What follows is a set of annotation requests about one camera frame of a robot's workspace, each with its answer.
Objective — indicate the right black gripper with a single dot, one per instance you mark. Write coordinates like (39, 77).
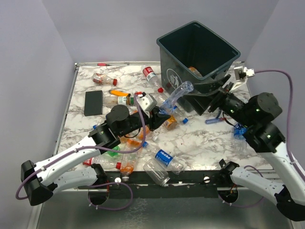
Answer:
(202, 102)

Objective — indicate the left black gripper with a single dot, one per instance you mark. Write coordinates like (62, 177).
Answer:
(154, 119)

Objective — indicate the crushed blue label bottle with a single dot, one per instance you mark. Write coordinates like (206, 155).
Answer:
(167, 106)

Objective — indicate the pepsi label clear bottle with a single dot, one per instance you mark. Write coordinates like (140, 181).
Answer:
(170, 162)

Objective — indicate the clear glass jar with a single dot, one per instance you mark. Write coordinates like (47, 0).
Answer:
(156, 172)

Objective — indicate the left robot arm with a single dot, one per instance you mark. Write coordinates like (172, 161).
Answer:
(41, 180)

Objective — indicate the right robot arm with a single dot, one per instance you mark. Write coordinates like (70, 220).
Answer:
(266, 139)

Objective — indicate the orange bottle in bin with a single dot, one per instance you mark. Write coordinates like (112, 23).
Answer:
(195, 71)

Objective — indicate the dark green plastic bin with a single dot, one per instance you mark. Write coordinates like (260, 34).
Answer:
(193, 45)

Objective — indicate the orange juice small bottle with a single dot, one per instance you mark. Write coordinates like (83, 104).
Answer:
(170, 123)

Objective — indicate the blue screwdriver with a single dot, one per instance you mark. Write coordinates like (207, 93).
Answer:
(214, 120)

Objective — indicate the red label clear bottle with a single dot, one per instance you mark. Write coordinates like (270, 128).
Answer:
(151, 76)

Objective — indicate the orange utility knife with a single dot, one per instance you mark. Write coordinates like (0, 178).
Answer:
(119, 93)

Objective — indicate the orange label large bottle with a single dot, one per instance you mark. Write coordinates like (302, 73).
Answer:
(129, 161)

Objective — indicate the starbucks glass bottle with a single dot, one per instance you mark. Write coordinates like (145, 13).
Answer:
(118, 100)

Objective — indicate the green crushed bottle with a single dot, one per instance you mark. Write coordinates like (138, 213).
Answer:
(113, 153)

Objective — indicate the pepsi bottle right side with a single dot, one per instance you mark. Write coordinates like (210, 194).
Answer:
(240, 144)

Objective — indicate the red label bottle front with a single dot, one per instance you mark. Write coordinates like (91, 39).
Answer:
(105, 162)

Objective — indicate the black rectangular block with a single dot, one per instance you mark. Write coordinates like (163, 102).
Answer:
(93, 103)

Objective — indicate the crushed bottle red cap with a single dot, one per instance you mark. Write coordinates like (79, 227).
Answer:
(103, 79)

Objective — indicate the red marker pen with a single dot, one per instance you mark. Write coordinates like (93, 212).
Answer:
(103, 64)

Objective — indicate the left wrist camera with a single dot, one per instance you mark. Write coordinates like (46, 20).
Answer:
(146, 101)

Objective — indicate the black mounting rail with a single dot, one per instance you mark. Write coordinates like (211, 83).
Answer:
(187, 184)

